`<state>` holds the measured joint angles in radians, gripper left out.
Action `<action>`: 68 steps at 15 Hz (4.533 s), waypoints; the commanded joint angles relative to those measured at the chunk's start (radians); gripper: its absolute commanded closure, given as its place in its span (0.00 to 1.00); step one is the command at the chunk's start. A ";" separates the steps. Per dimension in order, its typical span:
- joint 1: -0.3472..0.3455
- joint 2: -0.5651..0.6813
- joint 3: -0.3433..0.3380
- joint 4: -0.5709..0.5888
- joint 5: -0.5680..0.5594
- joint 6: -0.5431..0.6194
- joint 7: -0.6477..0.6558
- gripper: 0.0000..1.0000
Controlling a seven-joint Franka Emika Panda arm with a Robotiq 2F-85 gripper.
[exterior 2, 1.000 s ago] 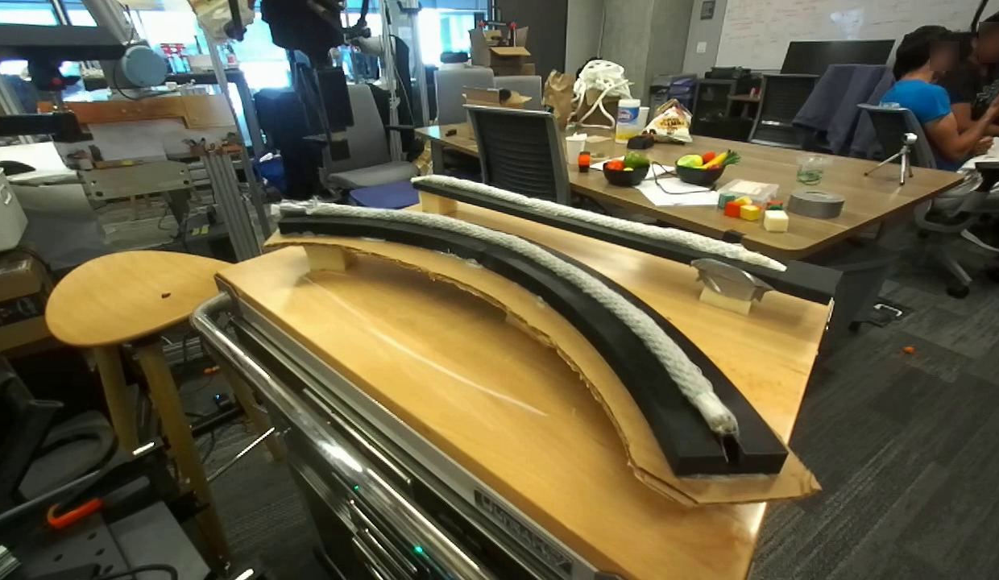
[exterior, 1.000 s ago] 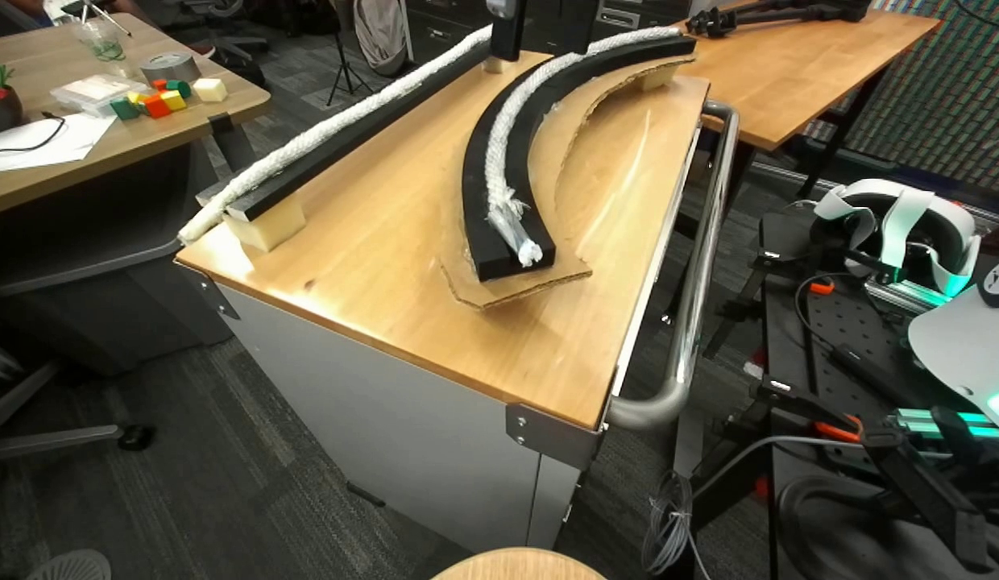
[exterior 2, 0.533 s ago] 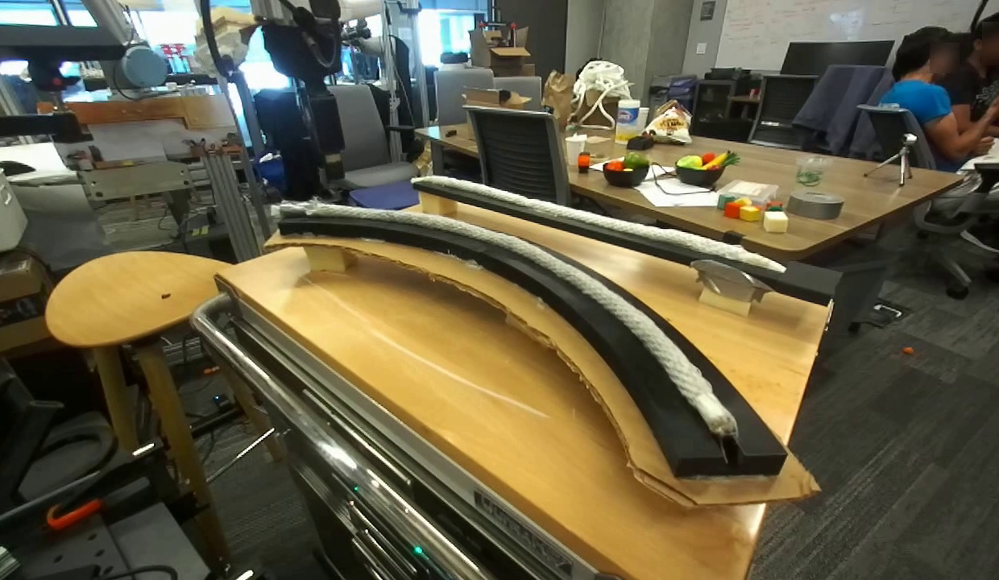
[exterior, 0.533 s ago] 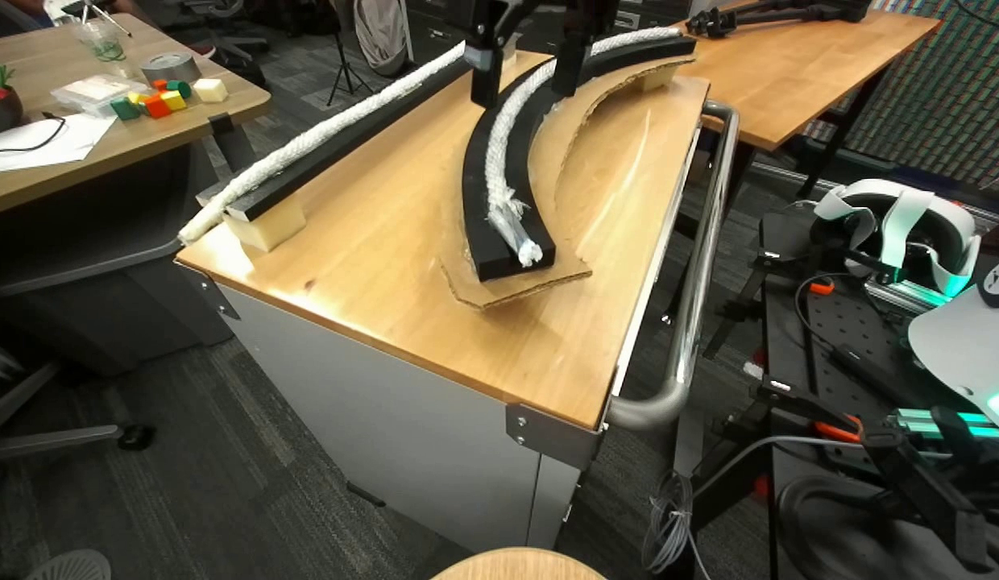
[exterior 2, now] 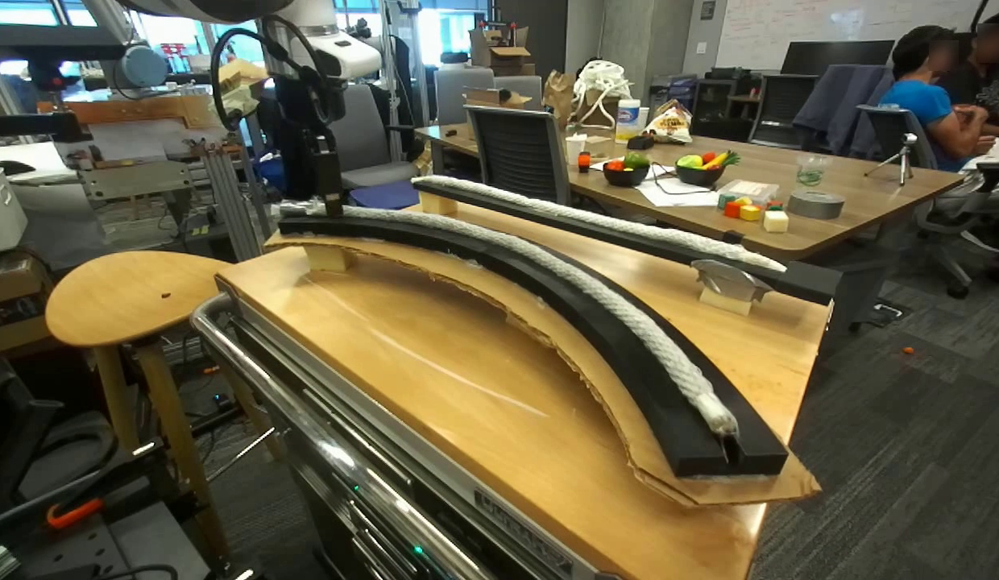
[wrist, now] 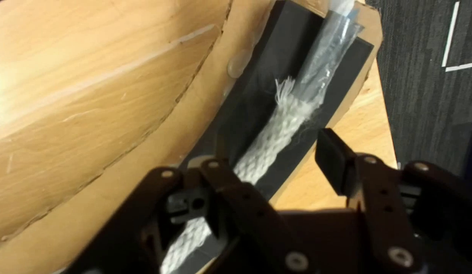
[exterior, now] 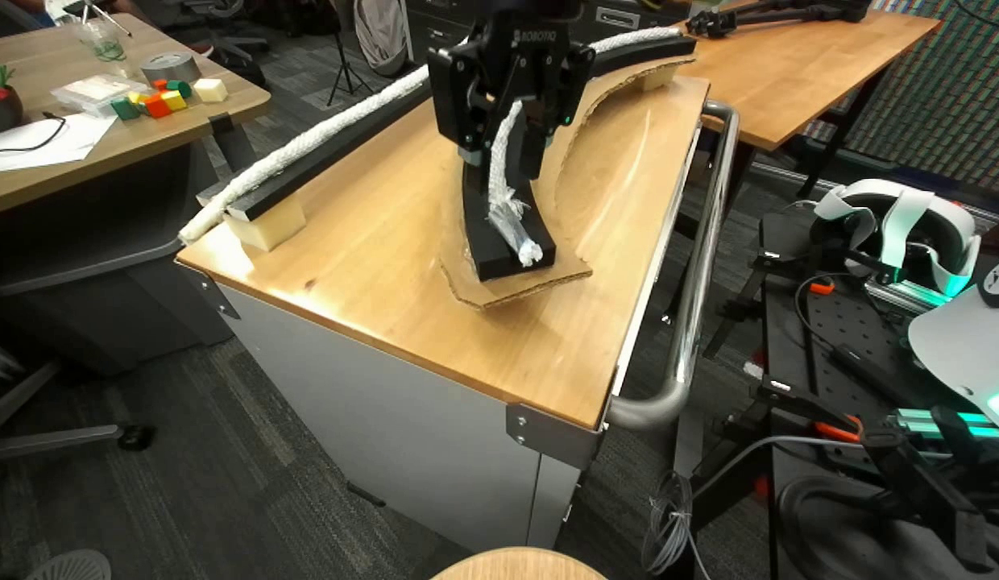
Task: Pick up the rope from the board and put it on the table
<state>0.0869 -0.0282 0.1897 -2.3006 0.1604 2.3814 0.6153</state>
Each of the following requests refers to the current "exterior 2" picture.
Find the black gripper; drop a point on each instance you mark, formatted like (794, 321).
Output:
(307, 119)

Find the curved black foam board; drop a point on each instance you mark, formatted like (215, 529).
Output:
(696, 449)

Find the straight black foam board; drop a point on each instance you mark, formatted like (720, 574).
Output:
(811, 283)

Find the grey office chair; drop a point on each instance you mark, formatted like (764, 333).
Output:
(370, 133)

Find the round wooden stool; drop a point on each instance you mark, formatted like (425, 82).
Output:
(122, 294)

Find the dark bowl of fruit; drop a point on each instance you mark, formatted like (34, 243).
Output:
(699, 168)
(626, 172)

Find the white plastic bottle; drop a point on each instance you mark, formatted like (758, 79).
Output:
(628, 119)

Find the white equipment box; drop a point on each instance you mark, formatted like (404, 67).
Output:
(1, 212)

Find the white paper sheets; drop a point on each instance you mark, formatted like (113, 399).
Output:
(672, 196)

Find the white plastic bag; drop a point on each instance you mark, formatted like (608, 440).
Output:
(672, 121)

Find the red cube block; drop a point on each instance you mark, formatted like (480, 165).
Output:
(732, 212)

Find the clear plastic box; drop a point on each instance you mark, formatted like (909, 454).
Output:
(750, 192)

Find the yellow cube block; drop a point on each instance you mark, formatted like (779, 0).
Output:
(752, 215)

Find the cream cube block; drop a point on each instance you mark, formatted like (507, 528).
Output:
(773, 220)

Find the clear plastic cup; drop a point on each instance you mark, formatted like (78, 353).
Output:
(811, 172)

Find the curved cardboard base sheet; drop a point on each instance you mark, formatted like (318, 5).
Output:
(735, 488)

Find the chair draped with blue jacket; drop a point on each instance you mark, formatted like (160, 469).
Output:
(842, 101)

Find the black computer monitor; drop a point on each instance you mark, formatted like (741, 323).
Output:
(838, 55)

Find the wooden office table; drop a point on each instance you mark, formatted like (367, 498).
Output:
(873, 188)

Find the small white tripod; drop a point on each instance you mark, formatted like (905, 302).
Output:
(903, 149)

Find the person in blue shirt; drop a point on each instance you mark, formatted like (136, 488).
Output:
(924, 99)

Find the person in dark shirt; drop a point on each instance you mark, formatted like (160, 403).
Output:
(988, 50)

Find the aluminium extrusion frame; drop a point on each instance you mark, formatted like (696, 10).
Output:
(145, 178)

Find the silver metal support bracket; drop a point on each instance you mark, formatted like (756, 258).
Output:
(728, 283)

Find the grey duct tape roll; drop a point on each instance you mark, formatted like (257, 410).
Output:
(817, 205)

